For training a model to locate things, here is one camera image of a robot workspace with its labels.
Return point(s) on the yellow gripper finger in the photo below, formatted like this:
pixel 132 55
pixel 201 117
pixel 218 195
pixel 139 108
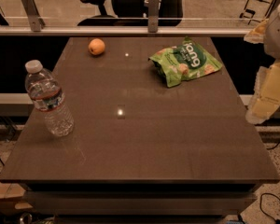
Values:
pixel 256 35
pixel 266 98

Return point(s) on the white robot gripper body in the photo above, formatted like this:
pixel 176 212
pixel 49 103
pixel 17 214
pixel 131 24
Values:
pixel 278 36

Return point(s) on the green rice chip bag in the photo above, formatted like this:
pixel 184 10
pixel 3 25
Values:
pixel 184 62

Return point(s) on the wooden stool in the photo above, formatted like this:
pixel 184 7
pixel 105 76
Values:
pixel 256 10

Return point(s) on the black office chair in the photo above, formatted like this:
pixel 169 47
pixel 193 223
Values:
pixel 133 13

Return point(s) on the orange fruit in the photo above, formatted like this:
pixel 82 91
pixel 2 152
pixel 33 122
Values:
pixel 96 47

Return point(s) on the clear plastic water bottle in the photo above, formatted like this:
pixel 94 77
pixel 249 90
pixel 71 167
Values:
pixel 48 98

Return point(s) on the grey metal rail bracket middle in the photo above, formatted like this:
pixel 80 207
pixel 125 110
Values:
pixel 153 15

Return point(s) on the grey metal rail bracket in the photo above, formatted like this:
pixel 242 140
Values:
pixel 35 21
pixel 153 15

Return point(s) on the grey metal rail bracket left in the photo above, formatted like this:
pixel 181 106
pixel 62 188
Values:
pixel 35 21

